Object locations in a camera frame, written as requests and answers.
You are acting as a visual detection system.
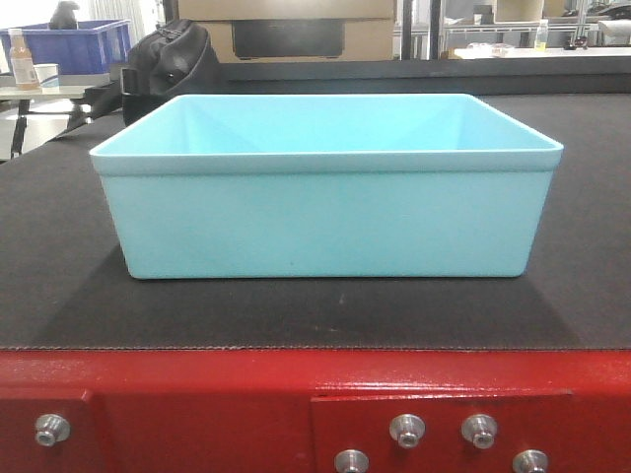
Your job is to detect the light teal plastic bin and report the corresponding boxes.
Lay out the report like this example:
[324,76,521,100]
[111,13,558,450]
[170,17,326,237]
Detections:
[90,94,564,279]

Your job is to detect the dark conveyor belt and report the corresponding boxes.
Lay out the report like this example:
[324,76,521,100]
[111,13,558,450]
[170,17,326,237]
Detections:
[1,94,630,350]

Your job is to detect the cardboard box with black panel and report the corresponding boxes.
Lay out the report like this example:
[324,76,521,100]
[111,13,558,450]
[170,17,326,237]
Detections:
[177,1,395,63]

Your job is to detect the black fabric bag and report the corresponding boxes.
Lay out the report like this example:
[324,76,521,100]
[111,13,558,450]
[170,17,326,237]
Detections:
[67,19,227,130]

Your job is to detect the blue crate on table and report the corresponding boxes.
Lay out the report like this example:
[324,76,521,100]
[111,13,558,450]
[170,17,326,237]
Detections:
[20,20,131,75]

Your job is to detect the yellow drink bottle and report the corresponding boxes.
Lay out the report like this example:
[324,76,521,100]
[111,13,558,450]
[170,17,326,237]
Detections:
[533,19,549,52]

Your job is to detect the white paper cup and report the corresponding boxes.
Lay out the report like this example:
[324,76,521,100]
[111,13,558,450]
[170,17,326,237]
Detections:
[35,63,59,90]

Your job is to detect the white folding table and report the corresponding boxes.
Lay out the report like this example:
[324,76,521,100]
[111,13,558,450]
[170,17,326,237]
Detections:
[1,73,110,159]

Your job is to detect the orange drink bottle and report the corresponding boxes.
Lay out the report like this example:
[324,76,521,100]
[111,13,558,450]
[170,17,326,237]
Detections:
[8,28,40,91]

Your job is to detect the red metal conveyor frame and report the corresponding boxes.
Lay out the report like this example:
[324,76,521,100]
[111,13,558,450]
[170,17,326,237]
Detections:
[1,350,630,472]

